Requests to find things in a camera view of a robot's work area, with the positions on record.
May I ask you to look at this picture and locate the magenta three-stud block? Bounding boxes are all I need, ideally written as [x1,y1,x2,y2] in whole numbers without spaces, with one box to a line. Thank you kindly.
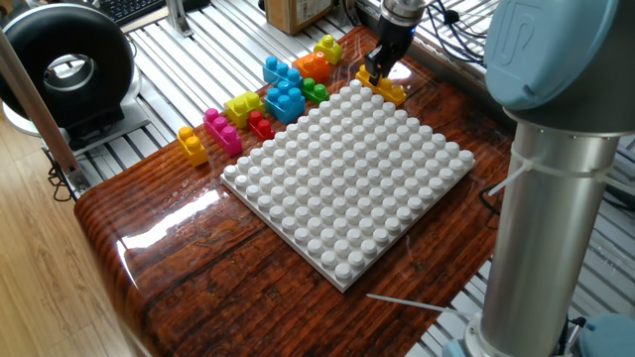
[202,107,244,159]

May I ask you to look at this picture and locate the thin black wire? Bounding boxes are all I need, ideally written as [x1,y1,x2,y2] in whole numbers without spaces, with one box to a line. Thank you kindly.
[47,148,74,203]

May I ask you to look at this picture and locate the black looped cables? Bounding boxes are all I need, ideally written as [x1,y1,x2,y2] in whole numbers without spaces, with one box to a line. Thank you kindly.
[477,183,502,232]

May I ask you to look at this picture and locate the cardboard box with label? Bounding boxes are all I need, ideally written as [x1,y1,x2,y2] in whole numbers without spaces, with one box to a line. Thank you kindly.
[264,0,334,36]

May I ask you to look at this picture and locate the black keyboard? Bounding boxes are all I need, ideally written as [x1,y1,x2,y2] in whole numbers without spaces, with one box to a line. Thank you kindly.
[91,0,168,27]

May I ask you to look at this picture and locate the wood pattern table mat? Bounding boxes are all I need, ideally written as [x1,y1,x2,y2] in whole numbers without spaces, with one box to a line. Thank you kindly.
[73,27,517,357]

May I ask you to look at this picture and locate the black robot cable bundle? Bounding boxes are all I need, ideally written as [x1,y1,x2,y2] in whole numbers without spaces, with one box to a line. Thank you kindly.
[424,0,492,65]

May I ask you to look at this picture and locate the white zip tie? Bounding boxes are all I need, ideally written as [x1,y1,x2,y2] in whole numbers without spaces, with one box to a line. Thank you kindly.
[365,292,473,319]
[488,147,627,197]

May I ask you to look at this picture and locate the red two-stud block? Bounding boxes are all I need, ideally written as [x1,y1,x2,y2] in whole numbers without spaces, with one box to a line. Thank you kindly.
[246,109,276,143]

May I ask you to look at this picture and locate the slanted aluminium bar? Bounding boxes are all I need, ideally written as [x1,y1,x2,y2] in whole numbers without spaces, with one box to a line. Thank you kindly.
[0,27,92,195]

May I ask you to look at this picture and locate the yellow four-stud long block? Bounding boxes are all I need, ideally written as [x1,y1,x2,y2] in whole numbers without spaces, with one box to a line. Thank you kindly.
[354,62,408,108]

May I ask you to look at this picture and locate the blue three-stud long block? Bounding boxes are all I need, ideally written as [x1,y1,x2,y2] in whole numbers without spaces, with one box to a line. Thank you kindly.
[262,56,304,90]

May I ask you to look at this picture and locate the orange tall block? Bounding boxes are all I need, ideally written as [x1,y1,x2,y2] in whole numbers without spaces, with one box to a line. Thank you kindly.
[292,52,331,84]

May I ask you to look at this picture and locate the aluminium post bracket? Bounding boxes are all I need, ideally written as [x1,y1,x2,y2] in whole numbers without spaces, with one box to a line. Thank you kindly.
[165,0,194,39]

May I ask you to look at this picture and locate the yellow two-stud block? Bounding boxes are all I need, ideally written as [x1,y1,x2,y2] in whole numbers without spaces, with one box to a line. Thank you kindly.
[177,126,210,169]

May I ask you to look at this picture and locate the blue four-stud square block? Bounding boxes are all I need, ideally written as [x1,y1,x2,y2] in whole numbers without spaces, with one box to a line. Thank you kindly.
[263,79,307,125]

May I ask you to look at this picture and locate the lime tall two-stud block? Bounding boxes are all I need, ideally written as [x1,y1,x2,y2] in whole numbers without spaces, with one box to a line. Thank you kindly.
[223,91,267,129]

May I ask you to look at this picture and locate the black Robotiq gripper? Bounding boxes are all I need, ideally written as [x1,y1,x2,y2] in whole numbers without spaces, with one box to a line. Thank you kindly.
[364,18,417,86]

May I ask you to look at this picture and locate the white studded baseplate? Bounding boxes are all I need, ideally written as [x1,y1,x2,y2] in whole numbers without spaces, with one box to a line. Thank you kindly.
[219,78,476,294]

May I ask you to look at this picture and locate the white device base plate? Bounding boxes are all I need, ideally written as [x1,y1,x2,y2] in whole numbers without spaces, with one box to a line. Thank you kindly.
[2,96,153,158]

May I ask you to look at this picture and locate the small lime block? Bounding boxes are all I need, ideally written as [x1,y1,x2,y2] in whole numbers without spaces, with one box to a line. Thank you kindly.
[313,34,343,65]

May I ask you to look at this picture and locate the black ring shaped device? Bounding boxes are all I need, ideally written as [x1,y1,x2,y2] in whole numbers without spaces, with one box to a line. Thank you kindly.
[0,3,136,150]

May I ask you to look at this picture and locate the green two-stud block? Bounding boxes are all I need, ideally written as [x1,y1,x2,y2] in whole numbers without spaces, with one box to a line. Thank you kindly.
[301,77,330,105]

